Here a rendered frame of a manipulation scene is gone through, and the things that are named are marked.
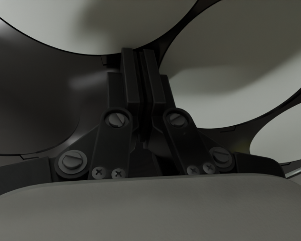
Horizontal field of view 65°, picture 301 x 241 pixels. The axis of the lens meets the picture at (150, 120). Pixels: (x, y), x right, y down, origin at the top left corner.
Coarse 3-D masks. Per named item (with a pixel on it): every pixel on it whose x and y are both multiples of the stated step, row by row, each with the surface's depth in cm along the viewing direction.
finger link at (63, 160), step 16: (128, 48) 12; (128, 64) 11; (112, 80) 11; (128, 80) 10; (112, 96) 10; (128, 96) 9; (96, 128) 9; (80, 144) 8; (64, 160) 8; (80, 160) 8; (64, 176) 8; (80, 176) 8
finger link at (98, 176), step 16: (112, 112) 9; (128, 112) 9; (112, 128) 8; (128, 128) 9; (96, 144) 8; (112, 144) 8; (128, 144) 8; (96, 160) 8; (112, 160) 8; (128, 160) 8; (96, 176) 7; (112, 176) 7
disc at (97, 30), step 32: (0, 0) 10; (32, 0) 10; (64, 0) 10; (96, 0) 10; (128, 0) 10; (160, 0) 10; (192, 0) 10; (32, 32) 11; (64, 32) 11; (96, 32) 11; (128, 32) 11; (160, 32) 11
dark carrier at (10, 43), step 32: (0, 32) 10; (0, 64) 12; (32, 64) 12; (64, 64) 12; (96, 64) 12; (0, 96) 13; (32, 96) 14; (64, 96) 14; (96, 96) 14; (0, 128) 15; (32, 128) 16; (64, 128) 16; (224, 128) 18; (256, 128) 19; (0, 160) 18
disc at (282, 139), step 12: (300, 108) 18; (276, 120) 18; (288, 120) 19; (300, 120) 19; (264, 132) 20; (276, 132) 20; (288, 132) 20; (300, 132) 20; (252, 144) 21; (264, 144) 21; (276, 144) 21; (288, 144) 22; (300, 144) 22; (264, 156) 23; (276, 156) 23; (288, 156) 24; (300, 156) 24
